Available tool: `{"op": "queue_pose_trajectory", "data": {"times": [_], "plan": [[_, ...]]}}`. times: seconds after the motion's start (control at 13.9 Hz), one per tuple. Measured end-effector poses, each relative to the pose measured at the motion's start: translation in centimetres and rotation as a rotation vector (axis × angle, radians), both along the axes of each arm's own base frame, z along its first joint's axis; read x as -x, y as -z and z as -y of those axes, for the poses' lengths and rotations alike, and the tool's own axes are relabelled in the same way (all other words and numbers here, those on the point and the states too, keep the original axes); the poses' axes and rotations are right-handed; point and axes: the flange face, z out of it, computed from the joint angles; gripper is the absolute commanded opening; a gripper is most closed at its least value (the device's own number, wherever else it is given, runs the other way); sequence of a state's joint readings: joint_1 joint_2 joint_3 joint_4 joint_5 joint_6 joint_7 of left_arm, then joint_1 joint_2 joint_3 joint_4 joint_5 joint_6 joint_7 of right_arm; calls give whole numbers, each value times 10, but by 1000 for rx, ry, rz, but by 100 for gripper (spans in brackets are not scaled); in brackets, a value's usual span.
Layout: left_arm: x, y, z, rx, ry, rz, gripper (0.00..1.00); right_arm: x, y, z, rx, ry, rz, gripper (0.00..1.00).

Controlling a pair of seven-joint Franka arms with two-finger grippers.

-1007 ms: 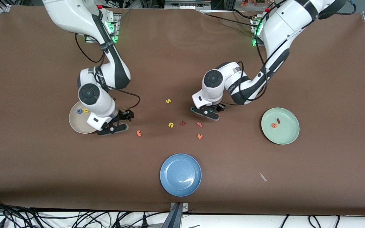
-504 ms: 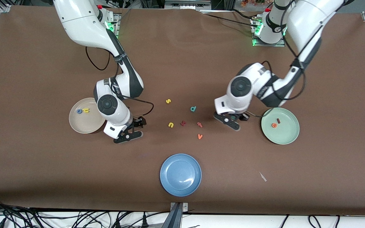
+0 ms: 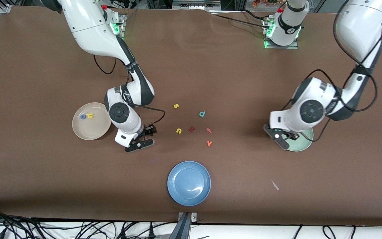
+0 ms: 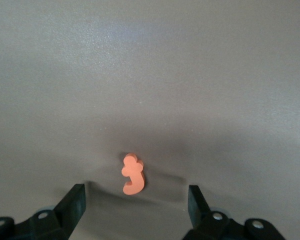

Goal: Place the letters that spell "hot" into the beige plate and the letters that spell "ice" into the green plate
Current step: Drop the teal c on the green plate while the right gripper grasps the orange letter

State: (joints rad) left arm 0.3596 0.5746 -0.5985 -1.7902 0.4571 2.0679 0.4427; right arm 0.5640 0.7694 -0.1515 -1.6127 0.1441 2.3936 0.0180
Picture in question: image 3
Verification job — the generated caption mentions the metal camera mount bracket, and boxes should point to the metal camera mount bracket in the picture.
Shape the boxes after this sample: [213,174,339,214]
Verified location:
[169,212,198,239]

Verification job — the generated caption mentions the orange flower decoration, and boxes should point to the orange flower decoration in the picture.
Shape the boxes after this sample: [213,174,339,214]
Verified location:
[252,0,286,8]

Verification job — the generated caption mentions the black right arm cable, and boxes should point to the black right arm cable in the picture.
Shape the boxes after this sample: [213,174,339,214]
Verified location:
[94,55,165,126]

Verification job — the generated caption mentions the brown table mat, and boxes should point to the brown table mat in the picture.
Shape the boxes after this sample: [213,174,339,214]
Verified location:
[0,6,382,227]

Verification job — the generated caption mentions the blue round plate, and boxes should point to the blue round plate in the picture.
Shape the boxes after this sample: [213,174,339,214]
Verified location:
[167,161,212,206]

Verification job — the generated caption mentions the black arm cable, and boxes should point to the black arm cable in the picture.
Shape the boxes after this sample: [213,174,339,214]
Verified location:
[94,55,165,126]
[282,0,378,142]

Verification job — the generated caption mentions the beige round plate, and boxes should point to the beige round plate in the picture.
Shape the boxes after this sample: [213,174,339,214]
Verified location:
[72,102,112,140]

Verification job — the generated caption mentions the black base cable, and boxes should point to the black base cable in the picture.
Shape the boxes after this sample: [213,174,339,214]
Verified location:
[211,10,271,30]

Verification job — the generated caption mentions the tangled black floor cables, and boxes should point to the tangled black floor cables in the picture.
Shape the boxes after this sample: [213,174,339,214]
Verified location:
[0,206,178,239]

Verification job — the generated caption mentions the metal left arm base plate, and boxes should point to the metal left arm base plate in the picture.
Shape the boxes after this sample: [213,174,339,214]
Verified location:
[263,18,299,49]

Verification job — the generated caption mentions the grey electronics box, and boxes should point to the grey electronics box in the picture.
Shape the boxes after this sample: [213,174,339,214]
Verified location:
[172,0,222,10]

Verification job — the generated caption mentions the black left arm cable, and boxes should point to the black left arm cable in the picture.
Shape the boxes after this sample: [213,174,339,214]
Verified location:
[282,0,378,142]

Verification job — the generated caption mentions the light green round plate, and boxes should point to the light green round plate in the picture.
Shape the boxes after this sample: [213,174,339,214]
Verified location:
[286,128,314,152]

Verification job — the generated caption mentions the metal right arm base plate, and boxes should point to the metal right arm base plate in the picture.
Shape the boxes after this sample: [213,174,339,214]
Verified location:
[111,14,125,38]

